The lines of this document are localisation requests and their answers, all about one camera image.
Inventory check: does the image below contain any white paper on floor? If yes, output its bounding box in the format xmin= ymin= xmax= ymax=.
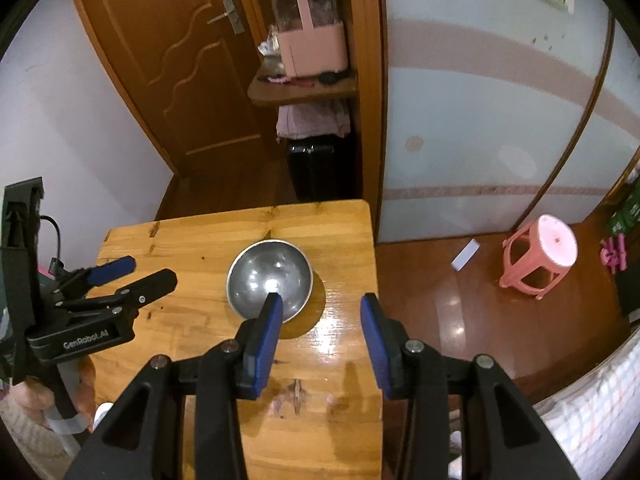
xmin=451 ymin=238 xmax=480 ymax=272

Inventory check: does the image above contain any checked white bedding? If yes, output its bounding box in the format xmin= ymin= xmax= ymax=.
xmin=535 ymin=330 xmax=639 ymax=479

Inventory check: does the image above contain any pink basket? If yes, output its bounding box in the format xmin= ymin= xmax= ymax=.
xmin=271 ymin=0 xmax=349 ymax=78

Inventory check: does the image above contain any wooden shelf unit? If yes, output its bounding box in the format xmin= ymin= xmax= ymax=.
xmin=241 ymin=0 xmax=387 ymax=226

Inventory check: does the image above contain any small steel bowl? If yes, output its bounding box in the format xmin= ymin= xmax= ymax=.
xmin=226 ymin=240 xmax=314 ymax=323

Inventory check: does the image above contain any pink plastic stool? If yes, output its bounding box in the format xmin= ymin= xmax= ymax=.
xmin=498 ymin=214 xmax=578 ymax=300

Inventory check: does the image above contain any brown wooden door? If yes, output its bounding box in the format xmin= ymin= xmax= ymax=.
xmin=77 ymin=0 xmax=279 ymax=178

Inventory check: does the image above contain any left hand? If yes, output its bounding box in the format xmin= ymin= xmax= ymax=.
xmin=8 ymin=356 xmax=96 ymax=428

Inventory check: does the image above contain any door handle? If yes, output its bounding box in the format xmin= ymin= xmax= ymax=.
xmin=206 ymin=0 xmax=245 ymax=35

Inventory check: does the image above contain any magenta ribbon bow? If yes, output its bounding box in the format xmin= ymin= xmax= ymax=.
xmin=600 ymin=233 xmax=627 ymax=275

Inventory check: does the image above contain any folded pink cloth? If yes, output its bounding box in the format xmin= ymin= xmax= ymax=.
xmin=277 ymin=100 xmax=352 ymax=140

